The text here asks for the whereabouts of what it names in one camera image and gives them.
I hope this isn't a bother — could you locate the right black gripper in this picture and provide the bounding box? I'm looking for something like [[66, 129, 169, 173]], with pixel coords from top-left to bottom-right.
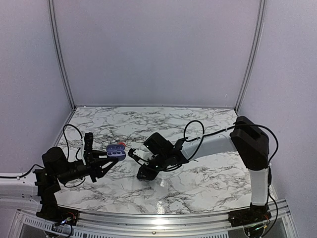
[[136, 153, 169, 181]]

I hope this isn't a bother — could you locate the aluminium frame post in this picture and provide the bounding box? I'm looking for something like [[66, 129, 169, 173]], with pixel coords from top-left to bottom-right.
[[47, 0, 76, 111], [234, 0, 267, 114]]

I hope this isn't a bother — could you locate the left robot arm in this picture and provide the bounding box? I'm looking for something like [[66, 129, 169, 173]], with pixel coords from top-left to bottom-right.
[[0, 132, 126, 225]]

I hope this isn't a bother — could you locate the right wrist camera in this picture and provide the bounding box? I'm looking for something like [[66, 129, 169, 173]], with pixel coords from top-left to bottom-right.
[[128, 148, 154, 165]]

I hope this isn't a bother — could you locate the right aluminium frame post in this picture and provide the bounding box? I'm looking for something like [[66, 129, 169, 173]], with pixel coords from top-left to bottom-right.
[[234, 0, 267, 114]]

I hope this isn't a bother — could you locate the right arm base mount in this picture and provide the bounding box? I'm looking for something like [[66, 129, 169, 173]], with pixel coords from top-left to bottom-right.
[[228, 203, 272, 227]]

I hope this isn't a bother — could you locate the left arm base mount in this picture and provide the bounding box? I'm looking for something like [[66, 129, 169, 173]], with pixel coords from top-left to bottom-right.
[[36, 194, 79, 226]]

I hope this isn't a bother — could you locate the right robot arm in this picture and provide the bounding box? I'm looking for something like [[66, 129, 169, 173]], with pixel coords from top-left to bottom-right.
[[128, 116, 274, 222]]

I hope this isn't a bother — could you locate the grey blue charging case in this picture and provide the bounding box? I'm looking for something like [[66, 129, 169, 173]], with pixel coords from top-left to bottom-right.
[[106, 143, 126, 161]]

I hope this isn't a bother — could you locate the left aluminium frame post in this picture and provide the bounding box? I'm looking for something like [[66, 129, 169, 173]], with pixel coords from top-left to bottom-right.
[[47, 0, 76, 111]]

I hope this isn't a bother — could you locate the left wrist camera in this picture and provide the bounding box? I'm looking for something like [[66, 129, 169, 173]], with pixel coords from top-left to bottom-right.
[[81, 132, 94, 164]]

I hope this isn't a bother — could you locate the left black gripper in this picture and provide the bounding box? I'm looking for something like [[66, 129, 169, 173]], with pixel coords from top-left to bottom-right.
[[56, 150, 118, 184]]

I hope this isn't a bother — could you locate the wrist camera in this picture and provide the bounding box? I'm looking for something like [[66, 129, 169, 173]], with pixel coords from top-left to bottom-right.
[[128, 148, 154, 165], [81, 132, 94, 164]]

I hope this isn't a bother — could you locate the front aluminium rail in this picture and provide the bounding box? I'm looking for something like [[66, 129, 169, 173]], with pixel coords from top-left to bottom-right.
[[8, 199, 298, 238]]

